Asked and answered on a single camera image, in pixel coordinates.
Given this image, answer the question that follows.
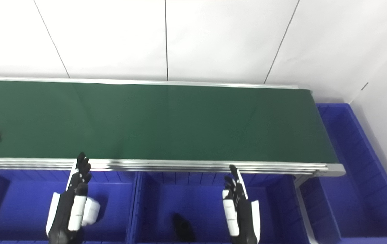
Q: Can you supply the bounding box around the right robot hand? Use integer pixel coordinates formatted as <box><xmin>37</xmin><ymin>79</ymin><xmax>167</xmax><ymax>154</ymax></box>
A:
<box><xmin>222</xmin><ymin>165</ymin><xmax>261</xmax><ymax>244</ymax></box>

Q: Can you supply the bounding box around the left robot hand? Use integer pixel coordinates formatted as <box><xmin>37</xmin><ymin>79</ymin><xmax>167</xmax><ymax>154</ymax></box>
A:
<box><xmin>46</xmin><ymin>152</ymin><xmax>92</xmax><ymax>244</ymax></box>

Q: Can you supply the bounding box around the white conveyor support leg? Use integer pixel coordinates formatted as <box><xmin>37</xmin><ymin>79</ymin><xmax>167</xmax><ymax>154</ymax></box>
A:
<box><xmin>294</xmin><ymin>175</ymin><xmax>316</xmax><ymax>244</ymax></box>

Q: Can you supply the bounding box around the green conveyor belt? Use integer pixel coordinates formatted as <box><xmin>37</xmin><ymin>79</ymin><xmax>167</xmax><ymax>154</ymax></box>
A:
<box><xmin>0</xmin><ymin>80</ymin><xmax>339</xmax><ymax>164</ymax></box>
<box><xmin>0</xmin><ymin>77</ymin><xmax>346</xmax><ymax>177</ymax></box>

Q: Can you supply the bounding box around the large blue plastic bin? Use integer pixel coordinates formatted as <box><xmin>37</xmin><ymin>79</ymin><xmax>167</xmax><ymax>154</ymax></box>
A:
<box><xmin>300</xmin><ymin>103</ymin><xmax>387</xmax><ymax>244</ymax></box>

